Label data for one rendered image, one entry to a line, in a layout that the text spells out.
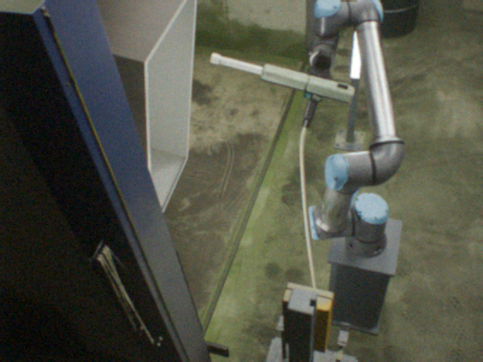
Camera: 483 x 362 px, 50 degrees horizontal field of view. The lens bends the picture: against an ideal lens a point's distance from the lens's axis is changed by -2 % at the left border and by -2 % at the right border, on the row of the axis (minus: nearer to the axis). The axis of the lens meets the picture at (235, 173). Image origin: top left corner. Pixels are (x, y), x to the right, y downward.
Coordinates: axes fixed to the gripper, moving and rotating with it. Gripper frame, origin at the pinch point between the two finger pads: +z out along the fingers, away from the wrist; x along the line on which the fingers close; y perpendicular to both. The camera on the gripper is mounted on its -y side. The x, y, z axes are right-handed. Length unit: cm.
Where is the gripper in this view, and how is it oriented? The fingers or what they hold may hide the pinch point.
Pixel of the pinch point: (314, 94)
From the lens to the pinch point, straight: 177.3
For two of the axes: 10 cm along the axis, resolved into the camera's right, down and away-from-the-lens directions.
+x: -9.6, -2.6, 0.7
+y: -1.1, 6.1, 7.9
